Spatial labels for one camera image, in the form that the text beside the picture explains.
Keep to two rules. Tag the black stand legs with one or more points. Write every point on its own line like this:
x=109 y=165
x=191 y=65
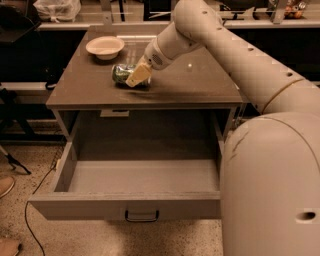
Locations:
x=14 y=121

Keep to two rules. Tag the brown shoe upper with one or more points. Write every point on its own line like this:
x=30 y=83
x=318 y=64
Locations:
x=6 y=185

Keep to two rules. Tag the brown shoe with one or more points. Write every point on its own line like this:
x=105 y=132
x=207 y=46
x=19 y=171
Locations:
x=6 y=185
x=9 y=247

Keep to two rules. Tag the white bowl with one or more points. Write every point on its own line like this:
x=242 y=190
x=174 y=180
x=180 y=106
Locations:
x=105 y=47

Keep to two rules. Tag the white plastic bag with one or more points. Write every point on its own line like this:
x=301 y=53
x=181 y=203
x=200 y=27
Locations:
x=58 y=10

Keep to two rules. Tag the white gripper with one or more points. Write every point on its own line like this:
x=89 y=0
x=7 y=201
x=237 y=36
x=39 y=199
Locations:
x=154 y=55

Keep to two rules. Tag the green soda can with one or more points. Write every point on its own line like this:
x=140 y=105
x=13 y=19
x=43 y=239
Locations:
x=120 y=73

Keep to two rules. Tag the open grey top drawer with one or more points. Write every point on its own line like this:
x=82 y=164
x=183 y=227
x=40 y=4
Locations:
x=94 y=190

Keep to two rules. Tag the grey drawer cabinet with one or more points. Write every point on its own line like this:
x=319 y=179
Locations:
x=175 y=116

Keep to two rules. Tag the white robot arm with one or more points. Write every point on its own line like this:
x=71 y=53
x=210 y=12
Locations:
x=270 y=175

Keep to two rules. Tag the fruit basket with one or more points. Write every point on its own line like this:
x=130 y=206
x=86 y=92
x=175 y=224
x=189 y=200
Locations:
x=294 y=9

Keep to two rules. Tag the black drawer handle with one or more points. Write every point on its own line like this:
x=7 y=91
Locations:
x=146 y=217

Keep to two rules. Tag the brown shoe lower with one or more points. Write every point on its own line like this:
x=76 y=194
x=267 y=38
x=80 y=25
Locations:
x=9 y=247

